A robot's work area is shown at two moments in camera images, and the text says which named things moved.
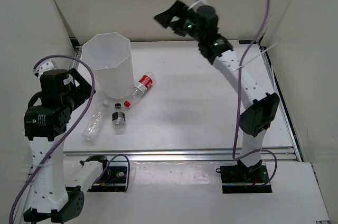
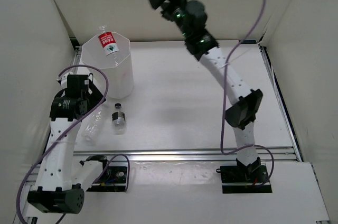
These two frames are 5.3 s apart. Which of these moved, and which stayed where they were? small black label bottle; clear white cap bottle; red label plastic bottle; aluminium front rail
Moved: red label plastic bottle
Stayed: aluminium front rail; small black label bottle; clear white cap bottle
